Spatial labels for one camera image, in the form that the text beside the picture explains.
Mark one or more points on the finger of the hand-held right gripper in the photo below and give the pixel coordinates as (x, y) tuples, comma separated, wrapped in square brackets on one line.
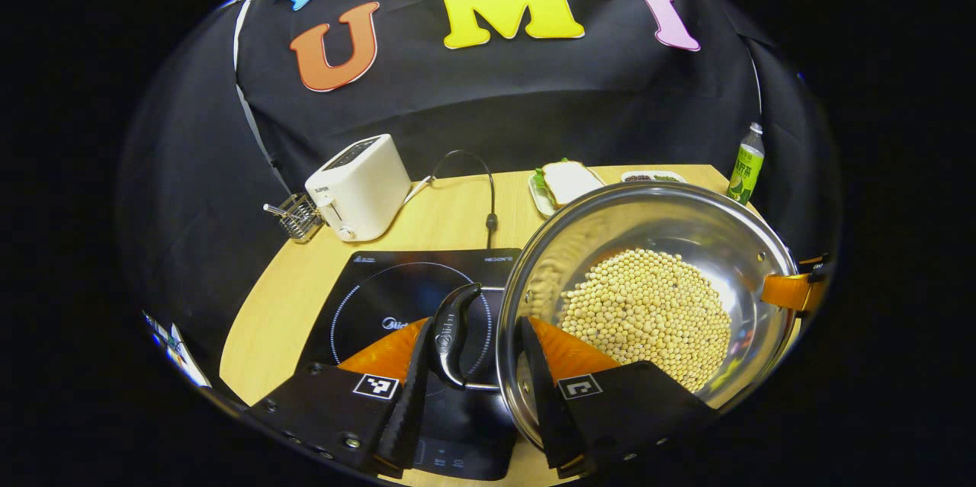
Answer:
[(785, 290)]

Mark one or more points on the black induction cooktop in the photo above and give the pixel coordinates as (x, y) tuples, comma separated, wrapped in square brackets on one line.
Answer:
[(381, 285)]

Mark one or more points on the green label drink bottle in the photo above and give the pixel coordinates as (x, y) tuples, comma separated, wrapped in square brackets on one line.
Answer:
[(746, 167)]

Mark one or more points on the pile of soybeans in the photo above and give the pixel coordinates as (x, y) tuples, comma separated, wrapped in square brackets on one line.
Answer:
[(648, 312)]

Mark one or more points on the white bread sandwich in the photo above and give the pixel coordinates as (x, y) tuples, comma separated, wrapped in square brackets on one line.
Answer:
[(568, 181)]

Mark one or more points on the stainless steel pot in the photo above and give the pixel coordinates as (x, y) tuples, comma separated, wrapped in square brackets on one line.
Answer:
[(663, 224)]

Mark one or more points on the white divided dish with beans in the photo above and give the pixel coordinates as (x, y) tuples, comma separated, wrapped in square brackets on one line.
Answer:
[(652, 177)]

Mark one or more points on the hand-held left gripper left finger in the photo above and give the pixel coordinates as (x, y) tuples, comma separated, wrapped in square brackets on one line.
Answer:
[(415, 403)]

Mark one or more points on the small rectangular plate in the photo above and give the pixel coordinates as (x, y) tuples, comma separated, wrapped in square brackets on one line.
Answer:
[(540, 199)]

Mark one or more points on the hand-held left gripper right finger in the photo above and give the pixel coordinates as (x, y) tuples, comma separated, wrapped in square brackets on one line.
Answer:
[(545, 411)]

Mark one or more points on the white toaster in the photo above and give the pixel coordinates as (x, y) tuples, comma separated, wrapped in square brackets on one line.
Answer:
[(362, 186)]

